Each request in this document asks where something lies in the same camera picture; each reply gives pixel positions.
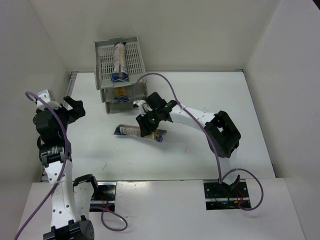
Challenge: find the blue silver spaghetti bag front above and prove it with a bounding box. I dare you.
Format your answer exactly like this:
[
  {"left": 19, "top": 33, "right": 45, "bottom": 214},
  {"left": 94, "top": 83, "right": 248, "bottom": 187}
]
[{"left": 113, "top": 124, "right": 168, "bottom": 143}]

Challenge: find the blue orange spaghetti bag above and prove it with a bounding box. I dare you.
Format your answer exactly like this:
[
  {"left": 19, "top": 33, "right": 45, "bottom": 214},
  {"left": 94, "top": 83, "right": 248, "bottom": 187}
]
[
  {"left": 113, "top": 87, "right": 130, "bottom": 103},
  {"left": 111, "top": 41, "right": 129, "bottom": 83}
]

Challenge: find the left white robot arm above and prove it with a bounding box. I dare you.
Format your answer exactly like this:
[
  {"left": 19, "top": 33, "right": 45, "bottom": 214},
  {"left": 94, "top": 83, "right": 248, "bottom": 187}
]
[{"left": 33, "top": 90, "right": 98, "bottom": 240}]

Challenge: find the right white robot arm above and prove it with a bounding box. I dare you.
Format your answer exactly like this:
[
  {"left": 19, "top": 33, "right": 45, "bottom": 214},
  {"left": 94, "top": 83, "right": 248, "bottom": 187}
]
[{"left": 133, "top": 92, "right": 241, "bottom": 193}]

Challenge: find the grey stacked tray shelf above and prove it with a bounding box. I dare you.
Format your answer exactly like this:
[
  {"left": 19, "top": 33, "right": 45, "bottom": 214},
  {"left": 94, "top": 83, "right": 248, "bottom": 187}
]
[{"left": 94, "top": 36, "right": 148, "bottom": 114}]

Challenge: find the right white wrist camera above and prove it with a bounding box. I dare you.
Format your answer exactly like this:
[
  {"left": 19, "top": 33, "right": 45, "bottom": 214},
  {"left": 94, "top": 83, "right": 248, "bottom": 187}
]
[{"left": 132, "top": 99, "right": 151, "bottom": 116}]

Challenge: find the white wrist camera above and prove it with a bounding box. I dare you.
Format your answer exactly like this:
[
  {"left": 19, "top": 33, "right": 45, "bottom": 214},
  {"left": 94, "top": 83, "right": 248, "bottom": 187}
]
[
  {"left": 36, "top": 89, "right": 62, "bottom": 111},
  {"left": 132, "top": 99, "right": 151, "bottom": 116}
]

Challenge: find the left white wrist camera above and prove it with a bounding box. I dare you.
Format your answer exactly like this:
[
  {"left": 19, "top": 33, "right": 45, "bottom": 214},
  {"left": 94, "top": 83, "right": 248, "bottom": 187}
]
[{"left": 36, "top": 89, "right": 62, "bottom": 111}]

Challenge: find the aluminium frame rail left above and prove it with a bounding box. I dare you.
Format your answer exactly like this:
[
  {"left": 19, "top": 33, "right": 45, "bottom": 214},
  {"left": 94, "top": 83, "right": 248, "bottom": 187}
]
[{"left": 40, "top": 71, "right": 78, "bottom": 183}]

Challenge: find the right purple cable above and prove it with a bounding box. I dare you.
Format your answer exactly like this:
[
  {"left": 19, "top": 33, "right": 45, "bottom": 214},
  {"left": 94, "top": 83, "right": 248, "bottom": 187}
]
[{"left": 136, "top": 72, "right": 265, "bottom": 212}]

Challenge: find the purple cable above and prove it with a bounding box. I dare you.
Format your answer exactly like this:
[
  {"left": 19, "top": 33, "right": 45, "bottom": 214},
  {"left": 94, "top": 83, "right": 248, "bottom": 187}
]
[
  {"left": 136, "top": 72, "right": 265, "bottom": 212},
  {"left": 13, "top": 91, "right": 128, "bottom": 240}
]

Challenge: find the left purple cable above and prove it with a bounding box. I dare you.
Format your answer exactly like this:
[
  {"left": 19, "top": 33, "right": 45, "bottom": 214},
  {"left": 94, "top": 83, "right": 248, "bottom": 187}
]
[{"left": 13, "top": 91, "right": 128, "bottom": 240}]

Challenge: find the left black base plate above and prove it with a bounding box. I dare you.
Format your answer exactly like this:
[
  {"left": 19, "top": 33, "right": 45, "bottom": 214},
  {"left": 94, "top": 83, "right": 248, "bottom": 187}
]
[{"left": 90, "top": 181, "right": 117, "bottom": 212}]

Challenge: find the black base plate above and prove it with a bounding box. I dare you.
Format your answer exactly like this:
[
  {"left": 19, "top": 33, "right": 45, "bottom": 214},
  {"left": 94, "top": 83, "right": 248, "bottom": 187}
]
[
  {"left": 90, "top": 181, "right": 117, "bottom": 212},
  {"left": 203, "top": 180, "right": 252, "bottom": 211}
]

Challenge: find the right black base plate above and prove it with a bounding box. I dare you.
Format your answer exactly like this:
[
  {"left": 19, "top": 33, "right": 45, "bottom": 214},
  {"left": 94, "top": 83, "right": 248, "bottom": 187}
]
[{"left": 203, "top": 180, "right": 252, "bottom": 211}]

